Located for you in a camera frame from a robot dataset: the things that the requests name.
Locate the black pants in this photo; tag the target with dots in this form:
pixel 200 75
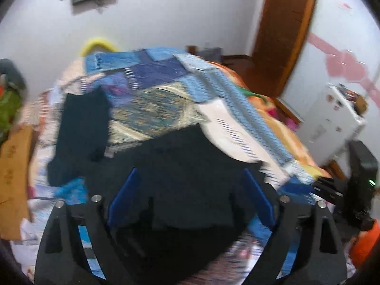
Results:
pixel 184 172

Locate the white box with stickers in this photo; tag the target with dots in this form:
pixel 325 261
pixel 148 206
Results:
pixel 329 124

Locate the dark cloth on floor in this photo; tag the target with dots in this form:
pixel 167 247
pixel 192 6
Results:
pixel 213 55

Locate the wooden bedpost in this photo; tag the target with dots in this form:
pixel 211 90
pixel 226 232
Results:
pixel 192 49

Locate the yellow foam tube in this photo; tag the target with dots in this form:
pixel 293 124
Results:
pixel 98 44

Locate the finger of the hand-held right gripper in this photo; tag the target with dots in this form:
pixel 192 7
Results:
pixel 329 190

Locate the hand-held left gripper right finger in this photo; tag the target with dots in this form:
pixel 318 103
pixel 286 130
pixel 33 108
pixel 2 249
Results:
pixel 258 202

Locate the grey curved pillow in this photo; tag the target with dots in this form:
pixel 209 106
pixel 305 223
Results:
pixel 13 72

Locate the pile of white papers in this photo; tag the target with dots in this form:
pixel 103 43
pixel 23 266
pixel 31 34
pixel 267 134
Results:
pixel 23 252

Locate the bright orange cloth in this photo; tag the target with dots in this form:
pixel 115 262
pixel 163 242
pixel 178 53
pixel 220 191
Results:
pixel 366 246

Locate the patchwork printed blanket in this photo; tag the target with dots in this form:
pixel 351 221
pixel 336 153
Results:
pixel 166 107

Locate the white heart-printed wardrobe door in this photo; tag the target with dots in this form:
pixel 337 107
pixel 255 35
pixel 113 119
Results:
pixel 344 35

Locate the bamboo lap table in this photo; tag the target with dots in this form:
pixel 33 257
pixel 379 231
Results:
pixel 14 178

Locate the brown wooden door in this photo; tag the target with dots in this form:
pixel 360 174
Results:
pixel 282 32

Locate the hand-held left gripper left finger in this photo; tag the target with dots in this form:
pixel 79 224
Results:
pixel 121 204

